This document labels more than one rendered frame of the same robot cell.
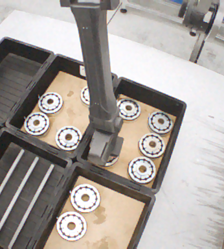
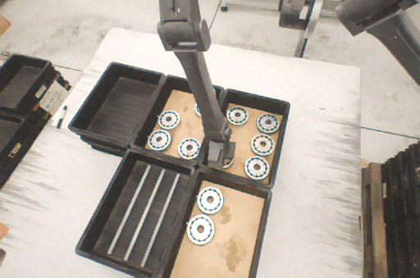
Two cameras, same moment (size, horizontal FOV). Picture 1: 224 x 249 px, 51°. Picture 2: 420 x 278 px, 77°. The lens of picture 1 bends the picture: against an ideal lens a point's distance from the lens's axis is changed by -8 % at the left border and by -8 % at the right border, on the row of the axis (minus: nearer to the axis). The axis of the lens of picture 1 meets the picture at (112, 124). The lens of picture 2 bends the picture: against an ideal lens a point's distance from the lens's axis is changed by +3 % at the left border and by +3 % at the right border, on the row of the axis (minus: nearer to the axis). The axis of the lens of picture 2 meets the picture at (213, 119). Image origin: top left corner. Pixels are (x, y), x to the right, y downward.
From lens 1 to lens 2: 17 cm
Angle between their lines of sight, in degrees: 4
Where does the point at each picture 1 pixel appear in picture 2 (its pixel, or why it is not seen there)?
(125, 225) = (250, 222)
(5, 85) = (122, 109)
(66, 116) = (184, 129)
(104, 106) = (214, 121)
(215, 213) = (344, 206)
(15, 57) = (126, 80)
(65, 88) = (180, 105)
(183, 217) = (308, 211)
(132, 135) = (244, 138)
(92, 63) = (199, 92)
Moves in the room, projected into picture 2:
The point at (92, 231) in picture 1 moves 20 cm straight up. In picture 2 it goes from (220, 231) to (218, 224)
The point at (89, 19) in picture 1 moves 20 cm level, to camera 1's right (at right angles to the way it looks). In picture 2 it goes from (189, 61) to (275, 61)
